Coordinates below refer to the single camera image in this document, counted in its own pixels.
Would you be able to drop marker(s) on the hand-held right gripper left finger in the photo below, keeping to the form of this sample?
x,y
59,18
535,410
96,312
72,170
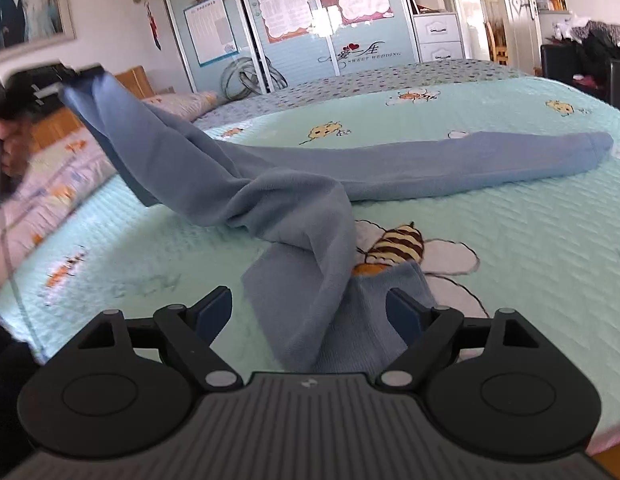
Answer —
x,y
217,310

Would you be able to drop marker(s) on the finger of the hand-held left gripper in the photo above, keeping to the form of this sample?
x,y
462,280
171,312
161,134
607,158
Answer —
x,y
90,72

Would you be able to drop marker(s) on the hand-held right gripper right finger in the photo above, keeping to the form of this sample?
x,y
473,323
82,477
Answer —
x,y
402,310

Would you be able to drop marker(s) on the blue towel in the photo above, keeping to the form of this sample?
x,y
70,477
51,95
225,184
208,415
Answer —
x,y
290,195

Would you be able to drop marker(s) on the pile of clothes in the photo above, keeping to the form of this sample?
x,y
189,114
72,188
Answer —
x,y
604,35

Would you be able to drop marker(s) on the person's left hand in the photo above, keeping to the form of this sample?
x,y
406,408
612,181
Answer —
x,y
16,152

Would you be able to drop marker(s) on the wooden headboard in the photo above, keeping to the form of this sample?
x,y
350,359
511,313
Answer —
x,y
135,82

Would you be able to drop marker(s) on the red hanging ornament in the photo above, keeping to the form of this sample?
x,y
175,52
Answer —
x,y
153,22

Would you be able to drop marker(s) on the framed wedding photo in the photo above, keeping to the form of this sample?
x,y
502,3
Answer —
x,y
25,0

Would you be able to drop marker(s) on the floral purple duvet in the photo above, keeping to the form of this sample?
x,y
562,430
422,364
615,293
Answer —
x,y
55,185

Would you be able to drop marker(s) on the blue-framed chart poster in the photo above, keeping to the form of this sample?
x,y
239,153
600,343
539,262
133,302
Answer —
x,y
210,30

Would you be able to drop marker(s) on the green bee-print bedspread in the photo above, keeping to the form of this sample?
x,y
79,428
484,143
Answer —
x,y
514,240

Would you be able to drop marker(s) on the sliding-door wardrobe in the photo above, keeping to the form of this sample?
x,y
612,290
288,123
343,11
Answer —
x,y
295,55

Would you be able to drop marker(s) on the person's dark clothing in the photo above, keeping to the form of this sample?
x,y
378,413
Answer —
x,y
10,385

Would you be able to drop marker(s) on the white drawer cabinet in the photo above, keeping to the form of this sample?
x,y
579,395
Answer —
x,y
439,35

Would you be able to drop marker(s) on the wooden chair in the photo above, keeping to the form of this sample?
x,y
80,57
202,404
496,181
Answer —
x,y
495,45

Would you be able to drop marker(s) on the white door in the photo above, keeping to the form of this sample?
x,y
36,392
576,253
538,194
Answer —
x,y
514,20

